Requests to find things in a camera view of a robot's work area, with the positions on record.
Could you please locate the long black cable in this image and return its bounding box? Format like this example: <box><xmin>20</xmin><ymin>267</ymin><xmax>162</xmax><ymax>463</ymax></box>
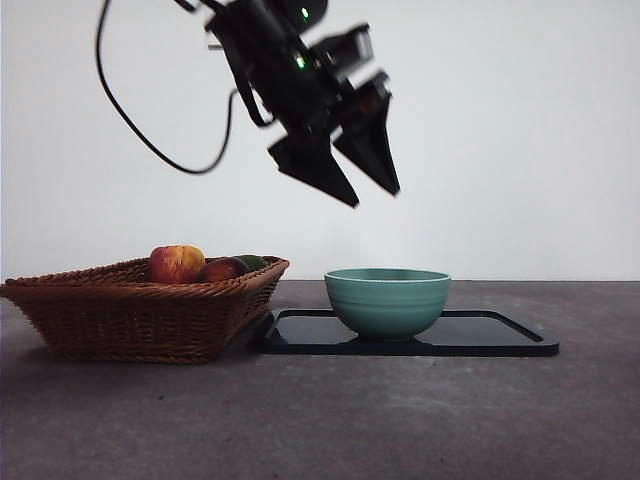
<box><xmin>95</xmin><ymin>0</ymin><xmax>239</xmax><ymax>176</ymax></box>

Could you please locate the brown wicker basket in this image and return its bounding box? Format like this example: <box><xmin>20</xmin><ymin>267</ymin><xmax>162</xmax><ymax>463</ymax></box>
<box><xmin>0</xmin><ymin>255</ymin><xmax>291</xmax><ymax>365</ymax></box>

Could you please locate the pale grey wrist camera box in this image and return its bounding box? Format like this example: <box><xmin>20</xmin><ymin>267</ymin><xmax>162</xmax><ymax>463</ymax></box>
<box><xmin>307</xmin><ymin>23</ymin><xmax>375</xmax><ymax>76</ymax></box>

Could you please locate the teal ceramic bowl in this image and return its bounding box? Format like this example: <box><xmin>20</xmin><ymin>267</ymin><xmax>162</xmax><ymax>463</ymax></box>
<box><xmin>323</xmin><ymin>268</ymin><xmax>452</xmax><ymax>343</ymax></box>

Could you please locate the dark red plum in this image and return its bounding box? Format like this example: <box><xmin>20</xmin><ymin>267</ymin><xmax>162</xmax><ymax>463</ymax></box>
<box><xmin>195</xmin><ymin>257</ymin><xmax>250</xmax><ymax>284</ymax></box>

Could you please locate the black rectangular tray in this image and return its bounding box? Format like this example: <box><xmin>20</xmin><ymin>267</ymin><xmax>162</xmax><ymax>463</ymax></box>
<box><xmin>255</xmin><ymin>308</ymin><xmax>561</xmax><ymax>358</ymax></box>

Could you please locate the red yellow apple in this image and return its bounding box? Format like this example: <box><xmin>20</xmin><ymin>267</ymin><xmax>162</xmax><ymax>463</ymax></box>
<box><xmin>145</xmin><ymin>244</ymin><xmax>207</xmax><ymax>285</ymax></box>

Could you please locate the short looped black cable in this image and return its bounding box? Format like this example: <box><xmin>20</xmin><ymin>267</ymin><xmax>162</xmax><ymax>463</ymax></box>
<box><xmin>232</xmin><ymin>64</ymin><xmax>276</xmax><ymax>130</ymax></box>

